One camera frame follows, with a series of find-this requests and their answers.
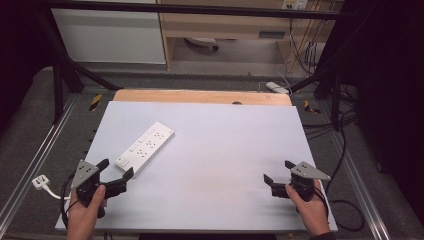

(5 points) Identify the white cabinet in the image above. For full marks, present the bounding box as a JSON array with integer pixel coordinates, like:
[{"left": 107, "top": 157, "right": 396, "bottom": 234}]
[{"left": 50, "top": 0, "right": 167, "bottom": 65}]

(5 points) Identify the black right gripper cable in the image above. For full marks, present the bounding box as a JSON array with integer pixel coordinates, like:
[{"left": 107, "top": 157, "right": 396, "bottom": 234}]
[{"left": 313, "top": 109, "right": 366, "bottom": 233}]

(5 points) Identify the white power plug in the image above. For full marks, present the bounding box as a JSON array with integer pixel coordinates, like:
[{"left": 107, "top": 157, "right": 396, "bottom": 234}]
[{"left": 31, "top": 175, "right": 51, "bottom": 191}]

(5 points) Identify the yellow black floor tape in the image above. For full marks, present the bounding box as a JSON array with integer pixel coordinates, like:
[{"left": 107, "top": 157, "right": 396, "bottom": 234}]
[
  {"left": 88, "top": 93, "right": 103, "bottom": 112},
  {"left": 303, "top": 99, "right": 322, "bottom": 115}
]

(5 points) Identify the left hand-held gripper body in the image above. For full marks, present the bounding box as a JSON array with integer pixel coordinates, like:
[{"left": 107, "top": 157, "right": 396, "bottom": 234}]
[{"left": 70, "top": 159, "right": 129, "bottom": 219}]

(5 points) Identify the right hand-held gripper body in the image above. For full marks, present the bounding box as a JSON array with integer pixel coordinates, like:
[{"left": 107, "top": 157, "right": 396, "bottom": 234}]
[{"left": 270, "top": 161, "right": 332, "bottom": 203}]

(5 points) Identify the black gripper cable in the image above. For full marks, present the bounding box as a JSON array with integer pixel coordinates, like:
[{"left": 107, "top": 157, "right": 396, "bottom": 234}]
[
  {"left": 59, "top": 172, "right": 81, "bottom": 229},
  {"left": 313, "top": 109, "right": 366, "bottom": 233}
]

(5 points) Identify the small white floor power strip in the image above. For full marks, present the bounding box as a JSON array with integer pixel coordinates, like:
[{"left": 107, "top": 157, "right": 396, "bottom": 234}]
[{"left": 265, "top": 81, "right": 290, "bottom": 95}]

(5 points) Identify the person's left hand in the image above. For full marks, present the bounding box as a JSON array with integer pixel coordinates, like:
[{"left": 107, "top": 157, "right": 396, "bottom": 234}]
[{"left": 65, "top": 184, "right": 108, "bottom": 240}]

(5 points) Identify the white table cover sheet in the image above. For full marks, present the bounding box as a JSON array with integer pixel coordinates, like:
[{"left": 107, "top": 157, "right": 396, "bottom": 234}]
[{"left": 54, "top": 100, "right": 338, "bottom": 233}]

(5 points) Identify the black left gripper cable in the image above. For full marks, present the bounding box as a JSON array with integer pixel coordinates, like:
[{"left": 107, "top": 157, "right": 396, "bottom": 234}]
[{"left": 59, "top": 172, "right": 81, "bottom": 229}]

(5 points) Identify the white power strip cable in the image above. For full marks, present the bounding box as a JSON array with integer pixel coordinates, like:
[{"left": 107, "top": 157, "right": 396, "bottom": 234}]
[{"left": 45, "top": 186, "right": 72, "bottom": 202}]

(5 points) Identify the metal floor rail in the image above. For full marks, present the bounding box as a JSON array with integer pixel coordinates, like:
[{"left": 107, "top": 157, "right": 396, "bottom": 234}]
[
  {"left": 0, "top": 93, "right": 81, "bottom": 228},
  {"left": 328, "top": 129, "right": 392, "bottom": 240}
]

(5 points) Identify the black curtain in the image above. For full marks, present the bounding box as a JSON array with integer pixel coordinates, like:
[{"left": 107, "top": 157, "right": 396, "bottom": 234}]
[
  {"left": 328, "top": 0, "right": 424, "bottom": 221},
  {"left": 0, "top": 0, "right": 56, "bottom": 134}
]

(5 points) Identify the office chair base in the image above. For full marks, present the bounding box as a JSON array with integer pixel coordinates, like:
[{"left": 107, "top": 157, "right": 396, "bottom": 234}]
[{"left": 184, "top": 36, "right": 220, "bottom": 52}]

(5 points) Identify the person's right hand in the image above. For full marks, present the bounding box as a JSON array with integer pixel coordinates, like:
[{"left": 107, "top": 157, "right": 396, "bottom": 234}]
[{"left": 284, "top": 178, "right": 332, "bottom": 238}]

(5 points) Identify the bundle of hanging cables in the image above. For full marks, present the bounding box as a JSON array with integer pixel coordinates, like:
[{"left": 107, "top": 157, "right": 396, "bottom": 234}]
[{"left": 287, "top": 9, "right": 329, "bottom": 76}]

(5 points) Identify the wooden desk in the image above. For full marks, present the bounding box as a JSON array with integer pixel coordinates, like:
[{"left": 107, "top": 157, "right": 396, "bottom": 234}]
[{"left": 156, "top": 0, "right": 344, "bottom": 71}]

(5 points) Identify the black metal frame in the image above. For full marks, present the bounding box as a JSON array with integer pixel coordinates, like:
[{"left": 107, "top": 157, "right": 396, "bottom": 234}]
[{"left": 34, "top": 0, "right": 354, "bottom": 132}]

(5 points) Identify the white wall socket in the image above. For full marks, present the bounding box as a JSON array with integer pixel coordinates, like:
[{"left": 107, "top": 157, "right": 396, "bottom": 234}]
[{"left": 281, "top": 0, "right": 309, "bottom": 11}]

